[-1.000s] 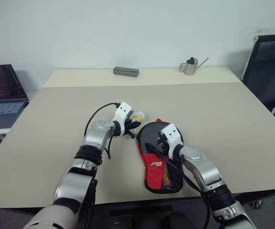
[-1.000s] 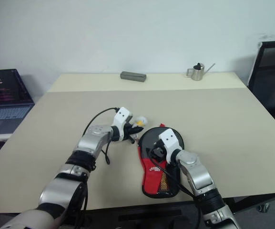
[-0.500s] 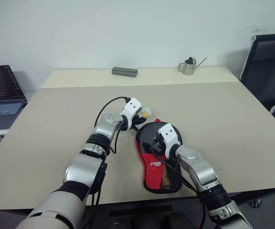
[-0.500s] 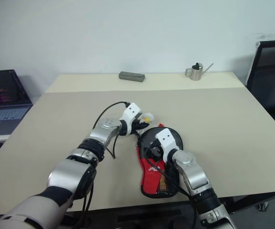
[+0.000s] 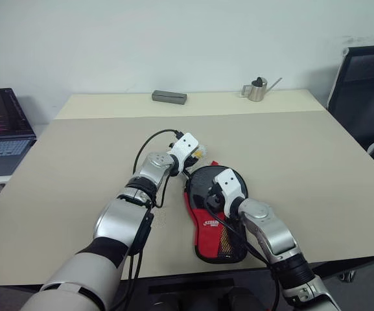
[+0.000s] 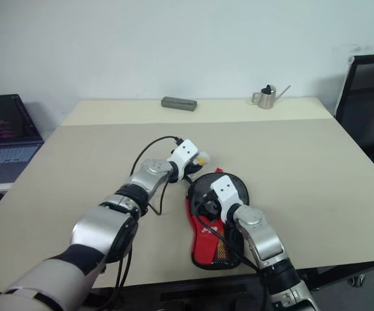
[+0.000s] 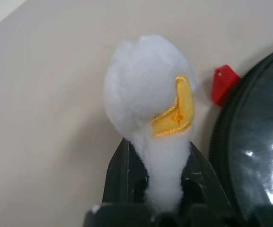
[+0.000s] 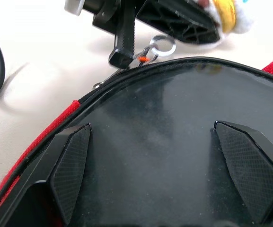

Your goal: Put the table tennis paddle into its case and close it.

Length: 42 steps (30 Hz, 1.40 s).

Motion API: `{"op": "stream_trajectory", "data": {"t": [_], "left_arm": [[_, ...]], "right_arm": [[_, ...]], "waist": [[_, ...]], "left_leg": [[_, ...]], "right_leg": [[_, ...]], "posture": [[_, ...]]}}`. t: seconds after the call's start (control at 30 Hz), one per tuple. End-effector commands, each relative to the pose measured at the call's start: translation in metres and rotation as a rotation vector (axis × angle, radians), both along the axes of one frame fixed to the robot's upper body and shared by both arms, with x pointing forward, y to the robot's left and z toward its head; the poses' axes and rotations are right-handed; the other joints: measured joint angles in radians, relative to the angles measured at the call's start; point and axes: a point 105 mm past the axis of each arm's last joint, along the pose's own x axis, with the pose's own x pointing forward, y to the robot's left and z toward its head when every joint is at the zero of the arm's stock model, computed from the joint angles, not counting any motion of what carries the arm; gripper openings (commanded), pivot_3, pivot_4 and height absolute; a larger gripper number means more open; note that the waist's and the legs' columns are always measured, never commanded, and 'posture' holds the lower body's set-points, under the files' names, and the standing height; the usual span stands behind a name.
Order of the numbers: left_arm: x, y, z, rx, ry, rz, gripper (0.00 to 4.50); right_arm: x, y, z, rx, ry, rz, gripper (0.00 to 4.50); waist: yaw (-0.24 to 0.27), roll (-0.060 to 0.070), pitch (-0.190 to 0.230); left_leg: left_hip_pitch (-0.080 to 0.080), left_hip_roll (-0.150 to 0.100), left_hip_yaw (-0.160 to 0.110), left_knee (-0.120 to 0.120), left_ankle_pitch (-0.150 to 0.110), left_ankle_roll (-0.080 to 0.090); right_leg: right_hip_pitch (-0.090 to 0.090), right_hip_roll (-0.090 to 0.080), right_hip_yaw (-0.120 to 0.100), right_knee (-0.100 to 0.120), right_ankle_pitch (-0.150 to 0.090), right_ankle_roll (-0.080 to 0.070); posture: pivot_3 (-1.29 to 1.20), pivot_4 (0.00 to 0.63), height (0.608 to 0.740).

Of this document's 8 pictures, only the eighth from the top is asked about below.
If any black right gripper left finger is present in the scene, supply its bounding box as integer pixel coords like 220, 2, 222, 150
13, 122, 92, 227

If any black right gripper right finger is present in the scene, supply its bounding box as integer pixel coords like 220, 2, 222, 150
211, 120, 273, 225

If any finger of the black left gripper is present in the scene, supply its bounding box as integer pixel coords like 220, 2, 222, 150
108, 0, 137, 69
135, 0, 222, 45

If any black red paddle case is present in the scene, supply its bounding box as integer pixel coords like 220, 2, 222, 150
0, 55, 273, 227

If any black rubber table tennis paddle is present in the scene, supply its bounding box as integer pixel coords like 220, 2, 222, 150
77, 61, 273, 227

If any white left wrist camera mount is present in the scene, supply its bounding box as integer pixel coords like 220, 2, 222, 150
64, 0, 87, 16

